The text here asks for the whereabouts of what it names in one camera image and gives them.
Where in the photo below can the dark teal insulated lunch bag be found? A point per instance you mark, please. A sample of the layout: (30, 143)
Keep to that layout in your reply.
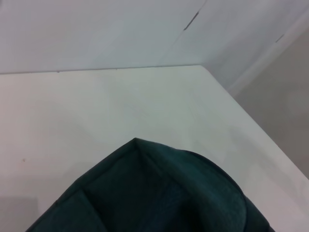
(157, 193)

